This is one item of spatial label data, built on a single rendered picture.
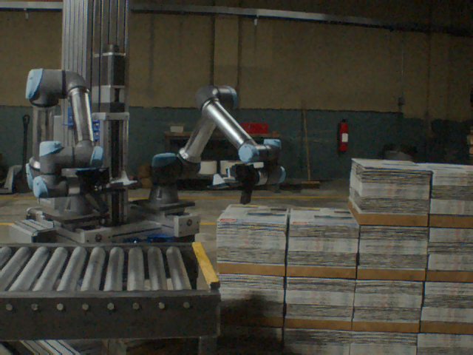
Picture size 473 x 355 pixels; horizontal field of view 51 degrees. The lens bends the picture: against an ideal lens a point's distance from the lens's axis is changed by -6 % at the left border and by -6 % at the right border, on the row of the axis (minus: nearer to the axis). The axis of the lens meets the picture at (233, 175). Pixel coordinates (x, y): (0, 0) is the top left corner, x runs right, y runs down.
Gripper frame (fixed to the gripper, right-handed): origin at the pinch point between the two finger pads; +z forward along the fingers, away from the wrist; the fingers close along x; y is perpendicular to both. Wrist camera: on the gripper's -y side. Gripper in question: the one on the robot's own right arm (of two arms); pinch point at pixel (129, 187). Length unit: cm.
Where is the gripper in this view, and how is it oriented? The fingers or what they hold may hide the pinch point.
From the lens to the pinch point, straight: 193.9
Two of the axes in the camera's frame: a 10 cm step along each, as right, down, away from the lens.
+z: 8.2, -0.5, 5.7
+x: -5.4, 2.6, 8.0
